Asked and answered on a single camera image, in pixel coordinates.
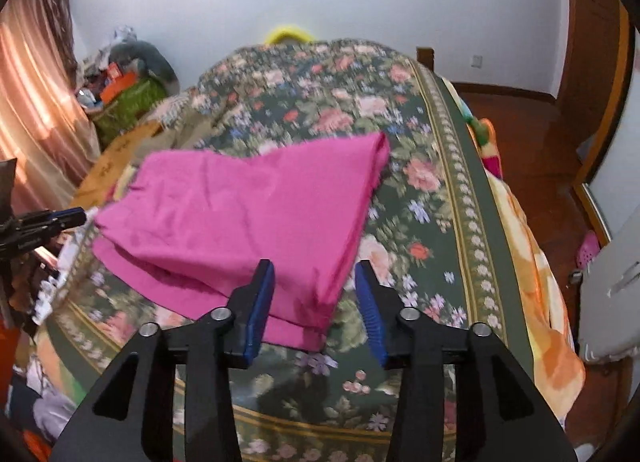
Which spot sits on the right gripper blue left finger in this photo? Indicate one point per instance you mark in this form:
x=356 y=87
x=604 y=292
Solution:
x=258 y=297

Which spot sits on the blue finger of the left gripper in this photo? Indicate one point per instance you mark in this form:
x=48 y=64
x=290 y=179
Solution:
x=69 y=218

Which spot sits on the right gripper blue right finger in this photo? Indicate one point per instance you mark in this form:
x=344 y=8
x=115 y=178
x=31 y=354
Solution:
x=368 y=291

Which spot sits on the pink shorts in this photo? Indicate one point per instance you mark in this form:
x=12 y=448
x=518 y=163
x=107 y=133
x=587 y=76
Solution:
x=194 y=224

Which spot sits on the pink orange curtain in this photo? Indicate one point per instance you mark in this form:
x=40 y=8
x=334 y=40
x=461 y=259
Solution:
x=43 y=127

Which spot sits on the green fabric storage box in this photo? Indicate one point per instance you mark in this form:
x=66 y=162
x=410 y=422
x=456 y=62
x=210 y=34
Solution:
x=127 y=108

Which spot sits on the floral green bedspread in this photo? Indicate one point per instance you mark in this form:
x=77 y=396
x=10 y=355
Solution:
x=433 y=234

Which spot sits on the orange box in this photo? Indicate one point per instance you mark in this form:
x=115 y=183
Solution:
x=117 y=86

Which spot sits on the striped patchwork blanket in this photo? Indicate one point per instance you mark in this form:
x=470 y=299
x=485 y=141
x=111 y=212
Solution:
x=169 y=110

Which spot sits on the olive green pants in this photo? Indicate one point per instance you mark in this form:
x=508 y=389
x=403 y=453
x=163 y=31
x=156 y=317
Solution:
x=196 y=121

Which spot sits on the grey plush toy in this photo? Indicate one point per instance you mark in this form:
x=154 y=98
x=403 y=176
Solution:
x=146 y=61

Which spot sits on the orange floral quilt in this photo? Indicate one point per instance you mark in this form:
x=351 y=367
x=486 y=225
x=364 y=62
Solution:
x=559 y=373

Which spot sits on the pink slipper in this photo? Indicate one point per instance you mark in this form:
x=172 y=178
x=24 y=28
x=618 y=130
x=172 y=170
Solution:
x=588 y=250

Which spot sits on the yellow foam bed guard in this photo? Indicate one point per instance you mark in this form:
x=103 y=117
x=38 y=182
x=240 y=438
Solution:
x=290 y=33

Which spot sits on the white sliding wardrobe door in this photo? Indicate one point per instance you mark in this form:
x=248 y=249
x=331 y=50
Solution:
x=608 y=187

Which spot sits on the brown wooden door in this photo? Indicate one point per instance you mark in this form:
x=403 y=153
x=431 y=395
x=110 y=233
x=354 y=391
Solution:
x=595 y=75

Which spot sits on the wooden bed post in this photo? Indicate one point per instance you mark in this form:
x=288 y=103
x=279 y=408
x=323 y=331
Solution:
x=426 y=57

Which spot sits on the white wall socket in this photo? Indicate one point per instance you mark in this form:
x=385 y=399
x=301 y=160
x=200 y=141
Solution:
x=477 y=61

